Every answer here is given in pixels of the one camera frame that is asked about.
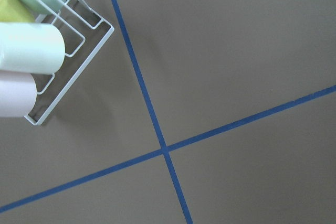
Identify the white wire cup rack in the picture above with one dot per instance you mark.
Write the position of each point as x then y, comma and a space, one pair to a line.
84, 32

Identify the pink plastic cup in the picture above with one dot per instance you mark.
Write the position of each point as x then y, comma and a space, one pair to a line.
18, 94

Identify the yellow plastic cup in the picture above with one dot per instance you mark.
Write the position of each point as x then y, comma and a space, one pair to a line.
15, 11

